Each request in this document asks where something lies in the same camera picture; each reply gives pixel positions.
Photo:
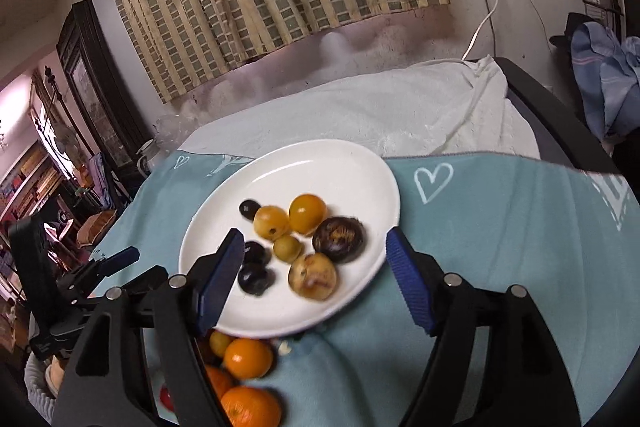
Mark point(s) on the red apple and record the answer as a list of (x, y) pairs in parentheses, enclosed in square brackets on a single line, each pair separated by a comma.
[(166, 399)]

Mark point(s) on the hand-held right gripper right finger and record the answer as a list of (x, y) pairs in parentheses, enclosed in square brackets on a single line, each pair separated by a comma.
[(410, 287)]

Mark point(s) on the pale blotchy apple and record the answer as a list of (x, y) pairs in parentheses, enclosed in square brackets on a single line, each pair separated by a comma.
[(312, 277)]

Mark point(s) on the black bed frame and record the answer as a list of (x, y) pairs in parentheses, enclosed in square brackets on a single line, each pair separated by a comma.
[(550, 117)]

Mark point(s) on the dark wrinkled avocado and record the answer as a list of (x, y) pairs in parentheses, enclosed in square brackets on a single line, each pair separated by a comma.
[(339, 239)]

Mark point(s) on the teal printed blanket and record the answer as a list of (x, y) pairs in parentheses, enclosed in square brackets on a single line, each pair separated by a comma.
[(475, 257)]

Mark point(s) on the yellow-orange mandarin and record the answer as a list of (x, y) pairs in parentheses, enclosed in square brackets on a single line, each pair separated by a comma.
[(307, 212)]

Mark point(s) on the white oval plate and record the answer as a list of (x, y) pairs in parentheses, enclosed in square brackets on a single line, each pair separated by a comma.
[(325, 177)]

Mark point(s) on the small yellow fruit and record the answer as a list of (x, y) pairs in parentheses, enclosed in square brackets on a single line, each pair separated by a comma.
[(220, 342)]

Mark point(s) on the blue clothes pile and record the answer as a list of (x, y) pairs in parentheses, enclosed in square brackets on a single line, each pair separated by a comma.
[(600, 72)]

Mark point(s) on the standing fan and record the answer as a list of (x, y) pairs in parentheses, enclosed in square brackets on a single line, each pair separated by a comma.
[(65, 146)]

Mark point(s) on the small orange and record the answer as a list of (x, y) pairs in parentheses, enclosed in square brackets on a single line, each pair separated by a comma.
[(218, 381)]

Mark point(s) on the white towel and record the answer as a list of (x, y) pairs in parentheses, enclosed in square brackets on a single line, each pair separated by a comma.
[(375, 112)]

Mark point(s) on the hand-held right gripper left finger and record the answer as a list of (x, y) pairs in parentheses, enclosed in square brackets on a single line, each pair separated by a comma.
[(217, 287)]

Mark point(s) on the wooden bookshelf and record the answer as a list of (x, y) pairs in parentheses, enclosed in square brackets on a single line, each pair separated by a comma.
[(27, 182)]

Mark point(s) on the yellow spotted fruit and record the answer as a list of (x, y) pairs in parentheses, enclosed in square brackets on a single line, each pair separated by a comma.
[(271, 222)]

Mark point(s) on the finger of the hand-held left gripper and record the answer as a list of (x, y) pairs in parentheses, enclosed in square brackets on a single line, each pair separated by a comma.
[(150, 279), (117, 258)]

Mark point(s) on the large orange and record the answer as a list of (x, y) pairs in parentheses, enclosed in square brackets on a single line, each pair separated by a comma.
[(247, 358), (250, 407)]

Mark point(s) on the small yellow-green fruit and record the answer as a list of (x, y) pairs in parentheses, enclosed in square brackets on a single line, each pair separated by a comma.
[(287, 248)]

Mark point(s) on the dark plum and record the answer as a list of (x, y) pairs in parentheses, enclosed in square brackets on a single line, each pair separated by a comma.
[(256, 280), (257, 253), (249, 210)]

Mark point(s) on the white ribbed basket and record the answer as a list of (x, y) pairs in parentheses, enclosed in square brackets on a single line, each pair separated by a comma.
[(37, 392)]

